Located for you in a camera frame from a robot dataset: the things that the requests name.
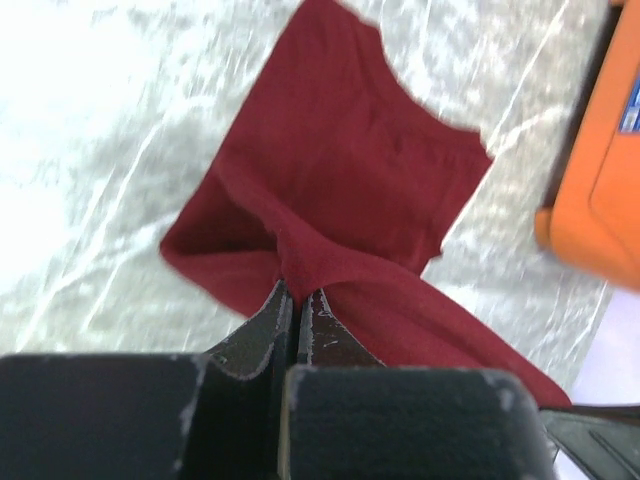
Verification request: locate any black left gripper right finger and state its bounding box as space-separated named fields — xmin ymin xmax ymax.
xmin=279 ymin=291 xmax=554 ymax=479

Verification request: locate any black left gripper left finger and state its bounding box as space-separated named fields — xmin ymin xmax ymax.
xmin=1 ymin=282 xmax=293 ymax=479

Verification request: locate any dark maroon t shirt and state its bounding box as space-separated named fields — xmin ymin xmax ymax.
xmin=160 ymin=1 xmax=569 ymax=407

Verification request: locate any orange plastic laundry basket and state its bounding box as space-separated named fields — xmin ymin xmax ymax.
xmin=534 ymin=1 xmax=639 ymax=290

